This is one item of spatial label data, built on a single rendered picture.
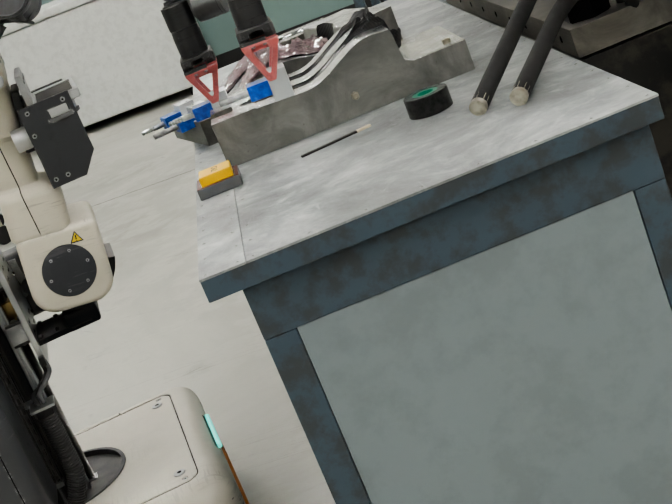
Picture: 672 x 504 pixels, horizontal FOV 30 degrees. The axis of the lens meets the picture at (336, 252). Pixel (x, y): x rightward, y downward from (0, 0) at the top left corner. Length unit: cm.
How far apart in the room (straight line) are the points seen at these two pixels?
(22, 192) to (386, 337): 89
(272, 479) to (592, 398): 120
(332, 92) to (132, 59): 675
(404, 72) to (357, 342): 70
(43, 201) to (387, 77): 69
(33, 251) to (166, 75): 663
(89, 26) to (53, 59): 36
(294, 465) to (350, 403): 114
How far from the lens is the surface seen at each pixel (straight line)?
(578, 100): 194
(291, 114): 236
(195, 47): 250
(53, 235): 246
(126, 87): 913
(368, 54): 236
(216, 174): 222
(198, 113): 253
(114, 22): 906
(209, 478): 246
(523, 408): 194
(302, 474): 295
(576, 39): 253
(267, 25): 219
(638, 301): 193
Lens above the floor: 129
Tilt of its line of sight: 17 degrees down
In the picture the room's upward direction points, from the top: 22 degrees counter-clockwise
